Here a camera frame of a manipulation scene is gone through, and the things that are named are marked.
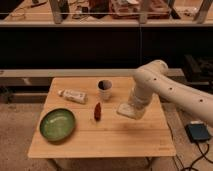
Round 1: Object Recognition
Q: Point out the white tube bottle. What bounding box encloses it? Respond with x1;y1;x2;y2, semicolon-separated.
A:
58;89;87;104

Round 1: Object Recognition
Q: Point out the black cable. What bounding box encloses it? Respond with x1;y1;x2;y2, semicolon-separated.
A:
173;141;213;171

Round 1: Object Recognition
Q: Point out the white sponge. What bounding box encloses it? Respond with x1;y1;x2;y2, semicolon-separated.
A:
117;102;145;120

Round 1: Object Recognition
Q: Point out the wooden table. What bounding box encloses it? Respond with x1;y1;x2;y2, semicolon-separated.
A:
28;77;176;158

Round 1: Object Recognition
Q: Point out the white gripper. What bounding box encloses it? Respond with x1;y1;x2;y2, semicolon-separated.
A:
128;87;153;110

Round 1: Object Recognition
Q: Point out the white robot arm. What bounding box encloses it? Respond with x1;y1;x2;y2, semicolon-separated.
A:
129;60;213;127

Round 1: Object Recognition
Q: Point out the wooden workbench shelf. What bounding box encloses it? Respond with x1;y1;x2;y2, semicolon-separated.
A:
0;0;213;27

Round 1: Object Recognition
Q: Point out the white paper cup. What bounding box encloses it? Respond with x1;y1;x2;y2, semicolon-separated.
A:
98;80;112;101

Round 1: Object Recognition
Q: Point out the green ceramic bowl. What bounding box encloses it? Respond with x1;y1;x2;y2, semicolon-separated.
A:
39;108;76;142

